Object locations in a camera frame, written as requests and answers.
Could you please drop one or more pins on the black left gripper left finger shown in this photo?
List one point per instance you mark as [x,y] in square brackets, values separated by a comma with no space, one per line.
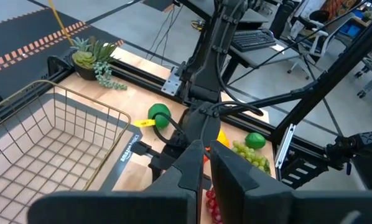
[127,208]

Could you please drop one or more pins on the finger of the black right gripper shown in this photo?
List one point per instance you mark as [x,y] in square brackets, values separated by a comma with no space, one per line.
[145,150]
[162,165]

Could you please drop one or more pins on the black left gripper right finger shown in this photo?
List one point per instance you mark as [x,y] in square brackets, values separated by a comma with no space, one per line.
[267,205]

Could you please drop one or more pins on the yellow orange mango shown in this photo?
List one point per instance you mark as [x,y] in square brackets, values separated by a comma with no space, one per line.
[223,138]

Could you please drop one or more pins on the green avocado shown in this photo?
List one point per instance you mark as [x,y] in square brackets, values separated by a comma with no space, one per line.
[158,109]

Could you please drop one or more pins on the green lime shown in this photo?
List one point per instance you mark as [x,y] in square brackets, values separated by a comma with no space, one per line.
[255,140]

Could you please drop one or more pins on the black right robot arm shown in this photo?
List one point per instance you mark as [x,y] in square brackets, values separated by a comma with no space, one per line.
[217,56]

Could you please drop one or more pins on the green grape bunch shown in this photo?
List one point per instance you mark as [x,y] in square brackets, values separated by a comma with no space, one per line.
[251,155]

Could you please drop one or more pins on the red grape bunch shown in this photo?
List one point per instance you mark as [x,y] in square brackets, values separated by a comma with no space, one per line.
[212,205]

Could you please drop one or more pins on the grey computer desk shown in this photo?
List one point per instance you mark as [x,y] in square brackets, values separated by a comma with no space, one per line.
[267,54]

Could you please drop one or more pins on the black keyboard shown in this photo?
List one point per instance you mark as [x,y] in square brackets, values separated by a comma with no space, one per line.
[252,40]

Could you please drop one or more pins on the small white note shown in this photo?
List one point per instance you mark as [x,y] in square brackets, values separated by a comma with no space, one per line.
[277,48]

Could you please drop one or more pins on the small pineapple top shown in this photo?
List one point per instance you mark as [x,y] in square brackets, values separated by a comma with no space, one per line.
[85,59]

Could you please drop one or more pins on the black perforated box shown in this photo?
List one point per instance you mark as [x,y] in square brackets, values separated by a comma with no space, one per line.
[33,77]

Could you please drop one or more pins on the white black office chair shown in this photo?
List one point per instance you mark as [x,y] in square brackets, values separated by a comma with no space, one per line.
[321,37]

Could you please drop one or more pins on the black orange-striped floor mat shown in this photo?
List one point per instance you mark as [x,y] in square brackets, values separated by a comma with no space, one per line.
[18,34]

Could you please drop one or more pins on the silver frame bracket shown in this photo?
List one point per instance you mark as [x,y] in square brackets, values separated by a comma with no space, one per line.
[284,146]
[172,84]

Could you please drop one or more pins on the black aluminium table frame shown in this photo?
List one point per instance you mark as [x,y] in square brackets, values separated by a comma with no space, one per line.
[338,73]

